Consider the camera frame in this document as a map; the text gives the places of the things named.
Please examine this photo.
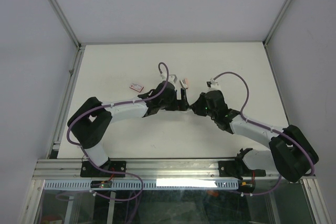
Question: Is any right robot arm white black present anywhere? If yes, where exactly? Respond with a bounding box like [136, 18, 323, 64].
[191, 90, 319, 183]

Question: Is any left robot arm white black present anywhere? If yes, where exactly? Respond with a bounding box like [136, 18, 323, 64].
[66, 81, 189, 177]

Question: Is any red white staple box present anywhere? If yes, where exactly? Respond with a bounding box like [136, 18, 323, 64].
[129, 83, 144, 93]

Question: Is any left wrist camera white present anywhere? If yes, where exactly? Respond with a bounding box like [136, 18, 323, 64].
[168, 74, 178, 84]

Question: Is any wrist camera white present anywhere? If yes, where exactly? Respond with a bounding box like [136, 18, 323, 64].
[206, 78, 221, 91]
[168, 74, 178, 84]

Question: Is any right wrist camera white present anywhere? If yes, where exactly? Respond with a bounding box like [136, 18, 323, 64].
[206, 78, 221, 91]

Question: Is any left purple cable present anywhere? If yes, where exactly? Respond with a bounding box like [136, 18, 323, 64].
[67, 62, 169, 201]

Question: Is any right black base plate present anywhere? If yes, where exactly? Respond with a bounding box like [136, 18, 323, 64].
[218, 161, 244, 180]

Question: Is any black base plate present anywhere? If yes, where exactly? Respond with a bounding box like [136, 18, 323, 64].
[218, 161, 244, 180]
[80, 160, 127, 178]

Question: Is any white slotted cable duct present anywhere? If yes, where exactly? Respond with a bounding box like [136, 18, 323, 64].
[44, 178, 239, 191]

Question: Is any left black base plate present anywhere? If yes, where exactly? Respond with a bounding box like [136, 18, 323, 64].
[80, 160, 127, 178]

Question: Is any aluminium mounting rail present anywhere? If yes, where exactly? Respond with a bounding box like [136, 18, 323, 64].
[33, 157, 279, 180]

